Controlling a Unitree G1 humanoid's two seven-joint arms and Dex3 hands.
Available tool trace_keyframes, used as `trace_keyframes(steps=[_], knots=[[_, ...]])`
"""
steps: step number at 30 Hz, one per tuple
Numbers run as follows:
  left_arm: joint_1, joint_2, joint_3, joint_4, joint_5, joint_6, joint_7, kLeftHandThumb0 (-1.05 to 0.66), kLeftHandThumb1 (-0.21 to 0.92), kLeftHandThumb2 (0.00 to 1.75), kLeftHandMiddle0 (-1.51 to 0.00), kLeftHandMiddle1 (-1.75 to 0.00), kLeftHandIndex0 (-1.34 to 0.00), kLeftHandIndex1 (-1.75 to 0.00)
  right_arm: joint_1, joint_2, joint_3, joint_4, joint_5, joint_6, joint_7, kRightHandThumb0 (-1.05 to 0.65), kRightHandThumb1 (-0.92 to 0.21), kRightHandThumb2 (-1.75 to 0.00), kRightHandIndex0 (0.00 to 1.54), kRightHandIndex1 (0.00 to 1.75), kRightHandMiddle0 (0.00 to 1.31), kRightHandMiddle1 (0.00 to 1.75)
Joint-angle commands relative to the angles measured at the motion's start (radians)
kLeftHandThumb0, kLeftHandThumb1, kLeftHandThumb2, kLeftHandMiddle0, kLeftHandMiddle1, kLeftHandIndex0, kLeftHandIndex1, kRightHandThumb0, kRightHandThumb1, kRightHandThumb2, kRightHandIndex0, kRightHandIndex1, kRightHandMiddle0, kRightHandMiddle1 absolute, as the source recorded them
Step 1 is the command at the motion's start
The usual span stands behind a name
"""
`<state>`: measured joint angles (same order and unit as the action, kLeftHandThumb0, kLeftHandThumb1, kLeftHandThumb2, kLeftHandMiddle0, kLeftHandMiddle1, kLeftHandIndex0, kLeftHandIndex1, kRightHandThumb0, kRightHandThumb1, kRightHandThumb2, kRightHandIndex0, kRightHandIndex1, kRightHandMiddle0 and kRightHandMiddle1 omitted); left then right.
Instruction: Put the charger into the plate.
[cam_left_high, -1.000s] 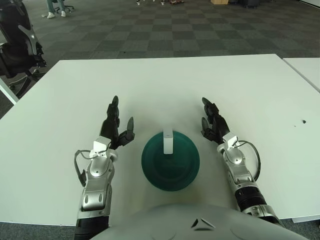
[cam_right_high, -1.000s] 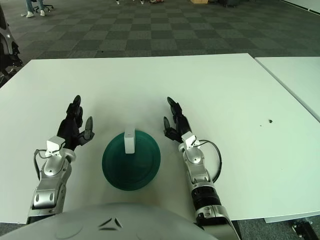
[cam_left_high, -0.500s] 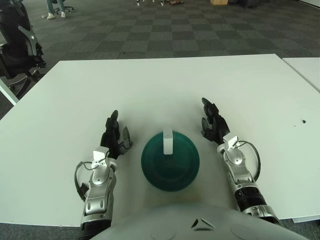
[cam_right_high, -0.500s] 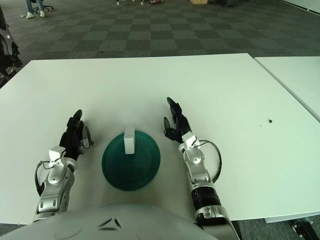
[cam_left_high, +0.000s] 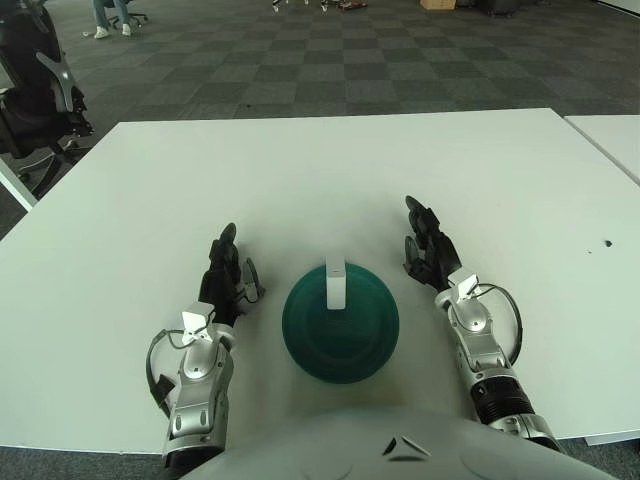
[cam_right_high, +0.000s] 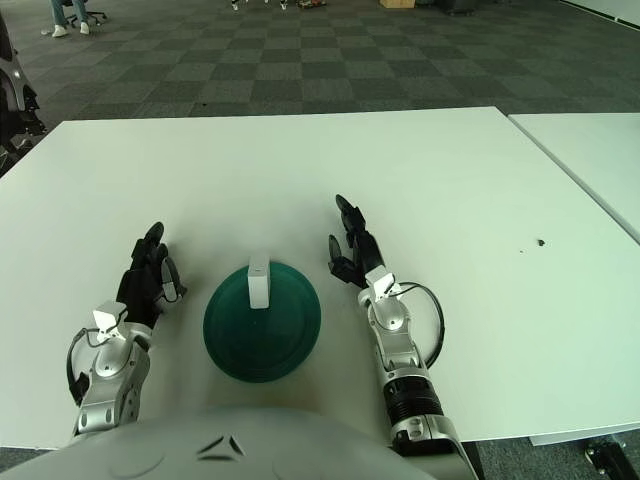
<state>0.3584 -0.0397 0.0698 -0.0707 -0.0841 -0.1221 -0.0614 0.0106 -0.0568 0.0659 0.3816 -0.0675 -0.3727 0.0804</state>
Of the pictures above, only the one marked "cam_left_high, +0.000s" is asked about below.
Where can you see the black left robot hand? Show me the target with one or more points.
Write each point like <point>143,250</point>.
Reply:
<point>222,285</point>

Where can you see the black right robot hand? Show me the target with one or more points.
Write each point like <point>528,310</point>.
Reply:
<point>440,260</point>

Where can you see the white charger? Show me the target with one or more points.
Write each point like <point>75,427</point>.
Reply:
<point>335,290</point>

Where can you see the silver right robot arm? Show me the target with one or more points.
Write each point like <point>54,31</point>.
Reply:
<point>475,325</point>

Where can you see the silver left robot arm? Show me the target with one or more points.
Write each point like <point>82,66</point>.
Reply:
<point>200,400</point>

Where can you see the green plate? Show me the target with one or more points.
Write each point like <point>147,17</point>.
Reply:
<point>340,345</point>

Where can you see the grey robot torso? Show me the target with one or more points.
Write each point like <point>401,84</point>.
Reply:
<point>400,450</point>

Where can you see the white table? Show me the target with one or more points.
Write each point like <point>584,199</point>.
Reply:
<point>612,140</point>

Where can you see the white desk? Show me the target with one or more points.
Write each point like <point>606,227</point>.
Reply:
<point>15,185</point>

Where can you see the cardboard box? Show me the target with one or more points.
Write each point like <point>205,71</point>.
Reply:
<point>437,4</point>

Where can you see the black bag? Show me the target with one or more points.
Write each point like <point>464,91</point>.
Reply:
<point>500,7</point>

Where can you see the black office chair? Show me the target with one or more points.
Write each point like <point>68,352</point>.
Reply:
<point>30,100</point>

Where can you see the person legs white shoes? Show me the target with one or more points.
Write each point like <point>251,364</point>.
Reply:
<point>101,33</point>

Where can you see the black swivel chair base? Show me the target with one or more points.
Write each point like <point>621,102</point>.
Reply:
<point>136,18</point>

